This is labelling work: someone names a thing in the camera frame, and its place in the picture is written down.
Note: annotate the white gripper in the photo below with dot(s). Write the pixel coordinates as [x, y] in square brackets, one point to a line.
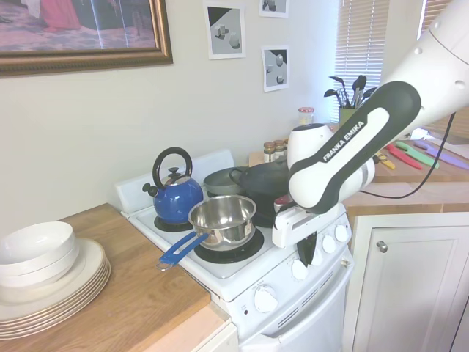
[289, 227]

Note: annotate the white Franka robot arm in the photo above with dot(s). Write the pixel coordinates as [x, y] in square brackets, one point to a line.
[329, 183]

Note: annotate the black stove burner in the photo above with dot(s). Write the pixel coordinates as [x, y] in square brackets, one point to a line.
[163, 225]
[234, 257]
[264, 221]

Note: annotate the white electric stove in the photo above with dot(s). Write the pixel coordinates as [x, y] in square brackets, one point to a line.
[234, 271]

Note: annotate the large white oven knob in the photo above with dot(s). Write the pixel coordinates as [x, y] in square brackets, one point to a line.
[265, 300]

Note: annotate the silver cabinet knob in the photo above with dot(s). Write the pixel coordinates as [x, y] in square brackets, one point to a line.
[382, 246]

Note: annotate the black wok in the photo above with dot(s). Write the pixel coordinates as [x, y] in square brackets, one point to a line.
[264, 183]

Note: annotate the white cabinet door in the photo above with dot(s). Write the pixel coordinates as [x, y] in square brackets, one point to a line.
[403, 293]

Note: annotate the spice jar with copper lid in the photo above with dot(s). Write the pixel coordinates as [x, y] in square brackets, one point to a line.
[269, 152]
[279, 148]
[286, 143]

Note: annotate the grey frying pan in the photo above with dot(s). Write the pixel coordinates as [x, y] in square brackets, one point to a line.
[220, 181]

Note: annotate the yellow knife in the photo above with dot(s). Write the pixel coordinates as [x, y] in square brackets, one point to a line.
[387, 163]

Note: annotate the cream base cabinet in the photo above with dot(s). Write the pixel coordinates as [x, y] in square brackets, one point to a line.
[220, 339]

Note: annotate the red knife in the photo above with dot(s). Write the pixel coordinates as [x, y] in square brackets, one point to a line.
[403, 157]

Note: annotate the glass jar with red lid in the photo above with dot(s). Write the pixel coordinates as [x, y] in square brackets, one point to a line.
[306, 116]

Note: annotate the green utensil holder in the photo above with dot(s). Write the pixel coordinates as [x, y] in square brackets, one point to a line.
[346, 117]

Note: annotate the green knife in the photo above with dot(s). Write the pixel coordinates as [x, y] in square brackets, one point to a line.
[417, 154]

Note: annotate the black ladle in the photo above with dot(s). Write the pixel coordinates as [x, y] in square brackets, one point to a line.
[331, 92]

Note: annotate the black serving spoon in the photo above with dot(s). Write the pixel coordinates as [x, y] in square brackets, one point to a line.
[368, 92]

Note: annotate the black slotted spoon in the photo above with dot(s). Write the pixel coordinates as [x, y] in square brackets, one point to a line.
[336, 79]

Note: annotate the black spatula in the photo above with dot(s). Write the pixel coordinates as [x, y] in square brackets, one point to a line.
[361, 82]

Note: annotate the medium grey shapes paper print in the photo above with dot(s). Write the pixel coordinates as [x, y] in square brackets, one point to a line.
[275, 69]

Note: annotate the narrow window blind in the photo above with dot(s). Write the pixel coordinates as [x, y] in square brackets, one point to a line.
[362, 36]

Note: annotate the white gold-rimmed plate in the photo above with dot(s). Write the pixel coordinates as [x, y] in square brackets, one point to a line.
[36, 319]
[36, 322]
[36, 315]
[36, 329]
[36, 326]
[88, 265]

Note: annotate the large grey shapes paper print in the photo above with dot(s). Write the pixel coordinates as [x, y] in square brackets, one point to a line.
[225, 33]

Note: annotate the white bowl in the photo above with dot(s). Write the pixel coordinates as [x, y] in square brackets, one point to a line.
[36, 242]
[55, 279]
[66, 262]

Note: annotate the small grey shapes paper print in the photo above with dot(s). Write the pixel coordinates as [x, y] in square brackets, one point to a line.
[273, 7]

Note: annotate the gold framed painting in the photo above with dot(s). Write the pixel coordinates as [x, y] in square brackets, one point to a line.
[73, 29]

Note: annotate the red grey wrist camera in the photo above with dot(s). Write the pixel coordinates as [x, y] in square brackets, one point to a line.
[282, 201]

